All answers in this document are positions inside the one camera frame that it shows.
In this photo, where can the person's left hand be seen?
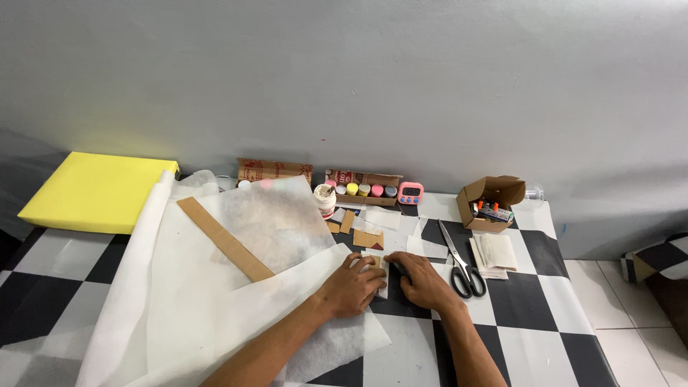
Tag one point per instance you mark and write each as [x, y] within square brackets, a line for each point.
[344, 293]

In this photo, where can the person's right hand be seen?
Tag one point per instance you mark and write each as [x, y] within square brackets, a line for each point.
[427, 287]

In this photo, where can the person's left fingers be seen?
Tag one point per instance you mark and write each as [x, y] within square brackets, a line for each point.
[377, 280]

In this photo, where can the person's right fingers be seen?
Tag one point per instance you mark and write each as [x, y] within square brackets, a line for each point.
[404, 258]

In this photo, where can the small square cardboard piece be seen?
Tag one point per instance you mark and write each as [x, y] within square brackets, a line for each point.
[374, 261]

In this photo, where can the white fabric piece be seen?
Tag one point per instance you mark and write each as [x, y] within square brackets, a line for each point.
[382, 217]
[427, 248]

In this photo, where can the cardboard piece with red corner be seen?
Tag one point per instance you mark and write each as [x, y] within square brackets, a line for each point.
[367, 239]

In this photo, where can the pink digital timer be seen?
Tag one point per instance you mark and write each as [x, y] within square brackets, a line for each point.
[410, 193]

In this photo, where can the narrow cardboard piece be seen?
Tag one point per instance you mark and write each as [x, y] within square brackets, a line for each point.
[348, 221]

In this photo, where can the tiny cardboard piece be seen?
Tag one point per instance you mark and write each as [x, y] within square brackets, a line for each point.
[333, 227]

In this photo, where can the row of coloured paint jars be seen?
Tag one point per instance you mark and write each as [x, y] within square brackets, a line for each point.
[364, 190]

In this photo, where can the small open cardboard box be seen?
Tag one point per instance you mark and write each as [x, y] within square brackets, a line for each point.
[466, 207]

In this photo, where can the cardboard tray with red print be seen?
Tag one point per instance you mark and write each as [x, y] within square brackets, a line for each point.
[368, 178]

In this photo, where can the stack of folded white fabric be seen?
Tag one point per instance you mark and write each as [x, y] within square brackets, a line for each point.
[497, 252]

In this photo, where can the white glue jar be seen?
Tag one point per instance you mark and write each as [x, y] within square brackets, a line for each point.
[324, 203]

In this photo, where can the small packets with orange caps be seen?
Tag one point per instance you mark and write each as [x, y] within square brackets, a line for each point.
[493, 212]

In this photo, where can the translucent white fabric sheet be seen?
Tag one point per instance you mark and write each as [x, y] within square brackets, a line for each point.
[274, 226]

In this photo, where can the black and white checkered tablecloth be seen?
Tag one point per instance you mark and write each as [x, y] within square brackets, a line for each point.
[516, 317]

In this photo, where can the clear plastic cup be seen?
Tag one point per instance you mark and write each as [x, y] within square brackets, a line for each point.
[534, 195]

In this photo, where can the flat brown printed cardboard box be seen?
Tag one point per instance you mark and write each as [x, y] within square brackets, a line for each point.
[271, 171]

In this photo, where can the long brown cardboard strip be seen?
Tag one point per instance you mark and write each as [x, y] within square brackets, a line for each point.
[223, 241]

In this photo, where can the white nonwoven fabric roll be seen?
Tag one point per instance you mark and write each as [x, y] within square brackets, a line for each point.
[177, 301]

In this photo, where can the checkered covered cushion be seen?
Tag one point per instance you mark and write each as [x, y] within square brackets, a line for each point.
[664, 263]

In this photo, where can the yellow foam block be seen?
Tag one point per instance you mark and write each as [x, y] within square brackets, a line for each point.
[94, 191]

